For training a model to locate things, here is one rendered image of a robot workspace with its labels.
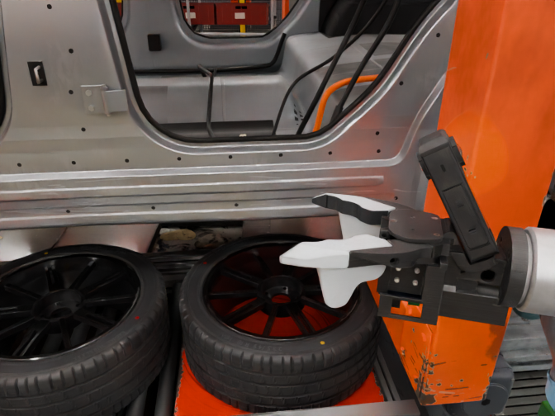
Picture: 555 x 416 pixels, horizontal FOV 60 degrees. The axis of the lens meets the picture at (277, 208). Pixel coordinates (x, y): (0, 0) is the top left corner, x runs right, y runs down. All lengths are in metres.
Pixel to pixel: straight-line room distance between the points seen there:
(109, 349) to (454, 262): 1.13
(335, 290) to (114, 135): 1.05
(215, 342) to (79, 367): 0.36
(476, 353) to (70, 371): 1.00
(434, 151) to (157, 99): 1.80
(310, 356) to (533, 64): 0.88
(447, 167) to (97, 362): 1.17
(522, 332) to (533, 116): 1.23
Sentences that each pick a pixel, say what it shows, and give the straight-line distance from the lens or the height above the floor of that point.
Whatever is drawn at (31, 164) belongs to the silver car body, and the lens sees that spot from 1.48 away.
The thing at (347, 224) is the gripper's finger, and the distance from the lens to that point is 0.52.
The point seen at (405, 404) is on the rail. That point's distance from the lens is 1.43.
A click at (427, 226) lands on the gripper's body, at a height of 1.25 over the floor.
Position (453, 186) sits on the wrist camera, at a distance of 0.42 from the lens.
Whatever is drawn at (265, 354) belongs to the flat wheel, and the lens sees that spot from 1.34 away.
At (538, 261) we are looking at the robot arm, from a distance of 0.44.
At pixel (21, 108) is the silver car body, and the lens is 1.42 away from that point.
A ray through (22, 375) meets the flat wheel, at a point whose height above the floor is 0.50.
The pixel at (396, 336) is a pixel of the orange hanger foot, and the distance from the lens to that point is 1.35.
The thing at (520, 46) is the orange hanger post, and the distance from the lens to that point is 0.86.
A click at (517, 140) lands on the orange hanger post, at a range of 0.92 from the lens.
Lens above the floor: 1.46
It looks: 29 degrees down
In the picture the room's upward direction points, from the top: straight up
